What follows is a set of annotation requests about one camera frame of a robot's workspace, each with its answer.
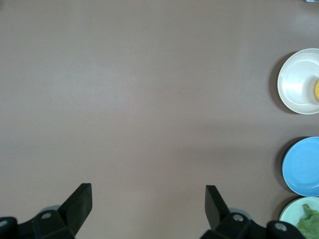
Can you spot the brown table cover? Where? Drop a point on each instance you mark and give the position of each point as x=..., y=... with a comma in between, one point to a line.
x=124, y=87

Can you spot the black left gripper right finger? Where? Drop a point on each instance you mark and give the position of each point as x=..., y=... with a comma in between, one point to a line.
x=218, y=216

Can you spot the blue plate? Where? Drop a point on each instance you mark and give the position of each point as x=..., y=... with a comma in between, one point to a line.
x=302, y=166

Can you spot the yellow lemon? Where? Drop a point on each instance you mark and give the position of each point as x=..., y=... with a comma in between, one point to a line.
x=317, y=90

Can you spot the light green plate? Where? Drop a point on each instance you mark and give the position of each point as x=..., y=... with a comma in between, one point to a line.
x=291, y=211

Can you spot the green lettuce leaf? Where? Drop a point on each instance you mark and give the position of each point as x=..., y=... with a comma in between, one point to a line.
x=310, y=221

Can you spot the beige plate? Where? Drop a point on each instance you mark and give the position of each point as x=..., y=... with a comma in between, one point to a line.
x=294, y=82

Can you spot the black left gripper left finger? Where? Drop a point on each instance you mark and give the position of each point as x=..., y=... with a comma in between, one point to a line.
x=74, y=211

